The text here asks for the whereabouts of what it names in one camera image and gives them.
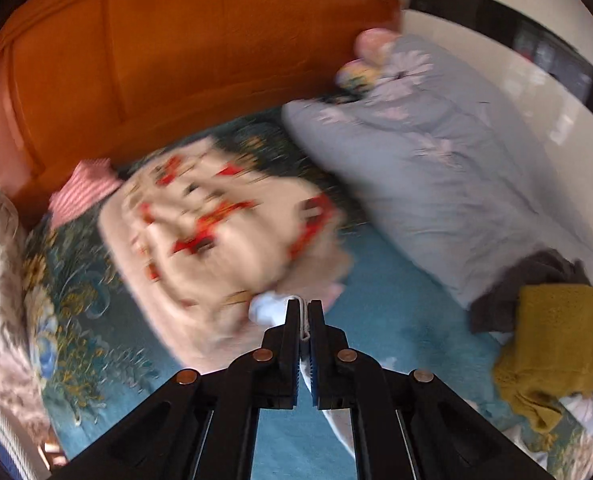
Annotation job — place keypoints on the red white striped cloth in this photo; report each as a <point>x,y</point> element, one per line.
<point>81,190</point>

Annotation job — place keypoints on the grey floral quilt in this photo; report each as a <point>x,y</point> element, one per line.
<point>426,160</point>

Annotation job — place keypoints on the dark grey garment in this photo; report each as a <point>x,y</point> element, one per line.
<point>521,290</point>

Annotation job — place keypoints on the teal floral bed sheet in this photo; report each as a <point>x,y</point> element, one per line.
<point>391,310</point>

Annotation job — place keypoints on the orange wooden headboard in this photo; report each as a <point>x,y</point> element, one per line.
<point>176,60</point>

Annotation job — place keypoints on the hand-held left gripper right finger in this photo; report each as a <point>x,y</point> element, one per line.
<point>314,360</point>

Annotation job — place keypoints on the pink floral pillow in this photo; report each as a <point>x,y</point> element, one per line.
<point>366,57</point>

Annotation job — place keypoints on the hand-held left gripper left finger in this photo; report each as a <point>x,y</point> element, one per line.
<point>290,360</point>

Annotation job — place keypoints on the beige garment with red print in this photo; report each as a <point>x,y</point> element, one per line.
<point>216,255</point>

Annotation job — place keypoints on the mustard yellow knit garment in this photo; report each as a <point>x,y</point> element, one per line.
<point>556,345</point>

